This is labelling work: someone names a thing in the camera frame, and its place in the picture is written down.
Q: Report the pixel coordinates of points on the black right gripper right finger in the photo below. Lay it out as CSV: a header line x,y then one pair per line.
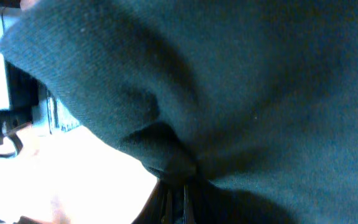
x,y
192,205

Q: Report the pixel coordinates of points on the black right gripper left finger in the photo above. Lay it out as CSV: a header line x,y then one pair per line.
x,y
159,207

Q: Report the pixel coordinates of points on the black t-shirt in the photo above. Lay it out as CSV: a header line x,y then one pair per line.
x,y
253,102

